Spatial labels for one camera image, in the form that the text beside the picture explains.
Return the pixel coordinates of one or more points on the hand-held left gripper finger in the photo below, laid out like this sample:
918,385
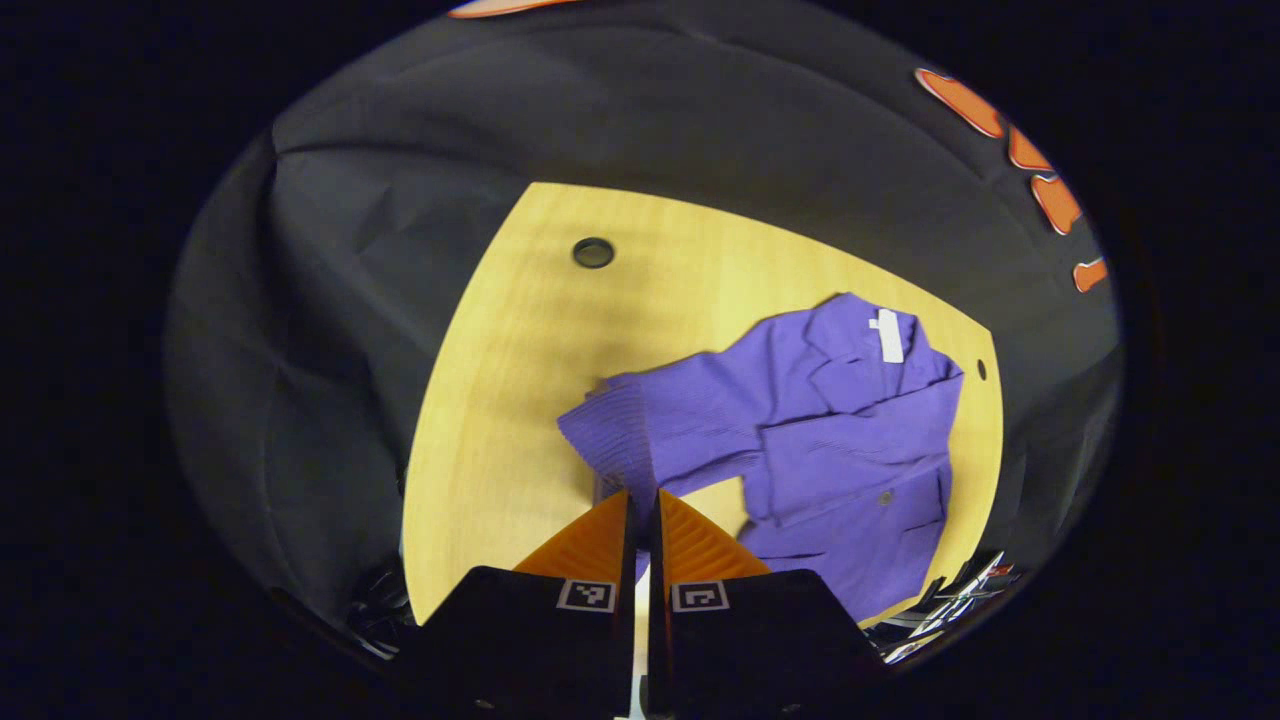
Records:
655,560
631,560

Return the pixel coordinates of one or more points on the purple collared jacket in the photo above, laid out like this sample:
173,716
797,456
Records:
850,450

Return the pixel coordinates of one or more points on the black and white floor clutter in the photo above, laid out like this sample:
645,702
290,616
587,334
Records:
950,600

